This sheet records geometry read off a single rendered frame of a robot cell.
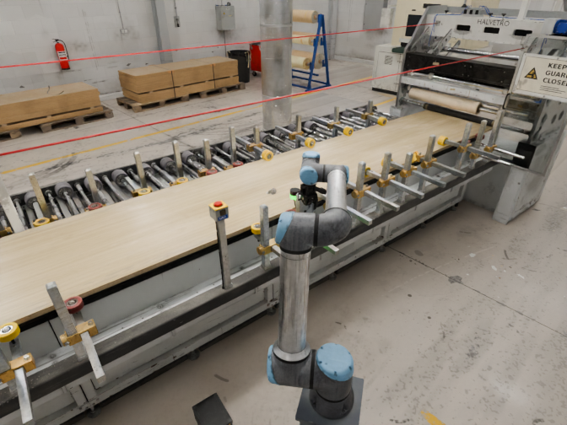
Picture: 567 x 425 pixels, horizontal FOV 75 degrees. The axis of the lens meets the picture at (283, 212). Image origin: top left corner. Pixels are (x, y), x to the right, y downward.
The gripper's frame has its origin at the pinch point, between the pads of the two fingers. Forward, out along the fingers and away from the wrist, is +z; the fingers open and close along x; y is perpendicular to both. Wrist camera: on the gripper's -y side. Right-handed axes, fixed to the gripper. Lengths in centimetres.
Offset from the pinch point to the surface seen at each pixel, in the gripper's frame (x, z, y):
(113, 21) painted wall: -735, -43, -116
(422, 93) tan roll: -105, -8, -254
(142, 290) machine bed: -28, 28, 92
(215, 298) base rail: -4, 32, 62
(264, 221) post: -6.0, -2.0, 27.9
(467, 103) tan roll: -52, -9, -254
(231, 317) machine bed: -31, 85, 40
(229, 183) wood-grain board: -79, 12, 8
